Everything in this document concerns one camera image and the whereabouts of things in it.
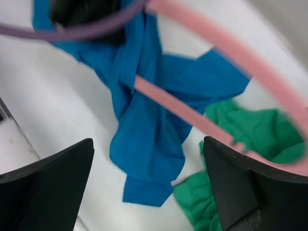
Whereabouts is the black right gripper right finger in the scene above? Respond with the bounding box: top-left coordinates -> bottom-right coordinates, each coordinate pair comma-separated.
204,136 -> 308,231

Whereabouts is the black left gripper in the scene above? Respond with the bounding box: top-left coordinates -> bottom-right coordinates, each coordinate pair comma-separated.
49,0 -> 127,46

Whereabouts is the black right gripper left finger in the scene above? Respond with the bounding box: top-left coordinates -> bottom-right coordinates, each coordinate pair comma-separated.
0,138 -> 94,231

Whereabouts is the green tank top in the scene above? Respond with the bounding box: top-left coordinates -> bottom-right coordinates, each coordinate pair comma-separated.
173,100 -> 305,231

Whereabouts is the blue t shirt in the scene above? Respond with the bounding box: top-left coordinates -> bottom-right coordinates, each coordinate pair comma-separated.
32,0 -> 252,208

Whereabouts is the pink hanger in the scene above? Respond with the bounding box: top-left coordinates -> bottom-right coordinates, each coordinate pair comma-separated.
134,0 -> 308,175

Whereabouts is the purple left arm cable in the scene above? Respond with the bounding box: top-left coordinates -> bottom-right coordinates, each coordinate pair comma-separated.
0,0 -> 147,42

